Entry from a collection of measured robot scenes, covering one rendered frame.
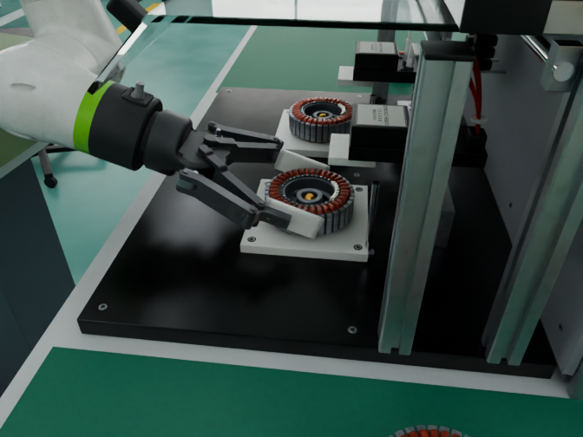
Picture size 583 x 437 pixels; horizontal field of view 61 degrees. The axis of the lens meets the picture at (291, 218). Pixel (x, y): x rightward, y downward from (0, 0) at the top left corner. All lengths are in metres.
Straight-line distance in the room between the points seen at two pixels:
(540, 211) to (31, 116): 0.51
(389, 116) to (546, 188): 0.22
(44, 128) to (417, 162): 0.42
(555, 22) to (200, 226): 0.46
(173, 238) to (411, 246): 0.32
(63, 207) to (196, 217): 1.58
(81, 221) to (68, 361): 1.58
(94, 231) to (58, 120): 1.43
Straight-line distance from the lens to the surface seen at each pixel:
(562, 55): 0.37
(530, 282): 0.45
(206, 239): 0.62
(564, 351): 0.53
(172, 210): 0.68
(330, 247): 0.58
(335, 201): 0.59
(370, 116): 0.56
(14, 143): 0.94
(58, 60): 0.64
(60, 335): 0.58
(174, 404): 0.49
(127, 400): 0.51
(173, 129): 0.59
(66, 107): 0.61
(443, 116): 0.36
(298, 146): 0.79
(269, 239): 0.59
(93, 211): 2.14
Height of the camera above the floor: 1.15
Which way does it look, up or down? 36 degrees down
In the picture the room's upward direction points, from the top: straight up
